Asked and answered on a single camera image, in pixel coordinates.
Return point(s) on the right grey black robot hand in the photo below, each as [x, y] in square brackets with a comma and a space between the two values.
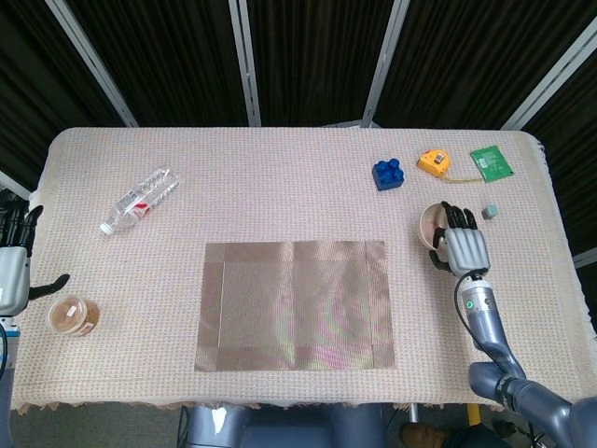
[466, 252]

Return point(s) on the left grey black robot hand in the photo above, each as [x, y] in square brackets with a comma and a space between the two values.
[14, 280]

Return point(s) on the beige bowl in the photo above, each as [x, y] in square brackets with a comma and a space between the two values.
[426, 224]

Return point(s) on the brown woven placemat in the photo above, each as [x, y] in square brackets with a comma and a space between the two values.
[294, 303]

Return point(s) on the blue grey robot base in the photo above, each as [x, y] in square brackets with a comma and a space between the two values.
[289, 429]

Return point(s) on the small grey cube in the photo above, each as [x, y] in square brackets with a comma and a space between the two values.
[490, 212]

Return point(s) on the clear jar with brown contents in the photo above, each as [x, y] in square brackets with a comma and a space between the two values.
[70, 315]

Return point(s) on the green flat packet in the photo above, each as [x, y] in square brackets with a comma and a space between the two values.
[492, 163]

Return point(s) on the yellow tape measure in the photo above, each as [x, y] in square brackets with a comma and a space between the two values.
[434, 162]

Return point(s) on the blue toy building block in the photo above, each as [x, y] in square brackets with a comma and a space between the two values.
[387, 177]

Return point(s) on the dark pleated screen panel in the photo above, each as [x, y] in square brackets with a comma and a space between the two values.
[573, 163]
[177, 60]
[37, 93]
[466, 60]
[317, 60]

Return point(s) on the clear plastic water bottle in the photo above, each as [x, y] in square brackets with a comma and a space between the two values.
[140, 200]

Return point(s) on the pink white woven tablecloth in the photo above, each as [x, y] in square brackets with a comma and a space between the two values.
[280, 163]

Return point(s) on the white screen frame post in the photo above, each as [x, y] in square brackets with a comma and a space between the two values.
[245, 65]
[14, 183]
[382, 65]
[93, 65]
[587, 259]
[550, 74]

